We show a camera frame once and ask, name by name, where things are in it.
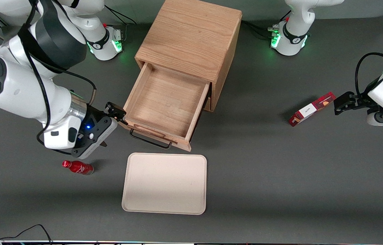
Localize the red cookie box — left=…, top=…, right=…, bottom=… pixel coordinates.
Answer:
left=289, top=92, right=336, bottom=127

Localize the black left base cable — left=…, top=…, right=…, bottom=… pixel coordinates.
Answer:
left=242, top=20, right=275, bottom=38

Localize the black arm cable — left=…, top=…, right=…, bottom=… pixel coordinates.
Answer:
left=354, top=29, right=383, bottom=97
left=17, top=0, right=97, bottom=147

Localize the black base cable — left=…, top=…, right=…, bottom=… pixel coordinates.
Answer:
left=104, top=4, right=137, bottom=25
left=242, top=20, right=275, bottom=38

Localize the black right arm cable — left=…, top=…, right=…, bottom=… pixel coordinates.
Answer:
left=17, top=0, right=97, bottom=147

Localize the beige plastic tray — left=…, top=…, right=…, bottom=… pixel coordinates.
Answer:
left=122, top=153, right=207, bottom=215

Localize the black right base cable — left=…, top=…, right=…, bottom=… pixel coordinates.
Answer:
left=104, top=4, right=137, bottom=25

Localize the wooden drawer cabinet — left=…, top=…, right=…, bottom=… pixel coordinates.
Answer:
left=135, top=0, right=243, bottom=112

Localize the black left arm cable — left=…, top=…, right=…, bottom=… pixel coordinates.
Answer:
left=354, top=29, right=383, bottom=97

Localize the black cable at table edge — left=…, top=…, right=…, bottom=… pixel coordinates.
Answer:
left=0, top=224, right=53, bottom=245

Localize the red bottle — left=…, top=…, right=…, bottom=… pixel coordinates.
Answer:
left=62, top=160, right=94, bottom=176

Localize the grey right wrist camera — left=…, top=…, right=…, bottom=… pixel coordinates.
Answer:
left=72, top=116, right=119, bottom=159

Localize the wooden drawer with black handle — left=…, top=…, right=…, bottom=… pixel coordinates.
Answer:
left=118, top=62, right=211, bottom=152

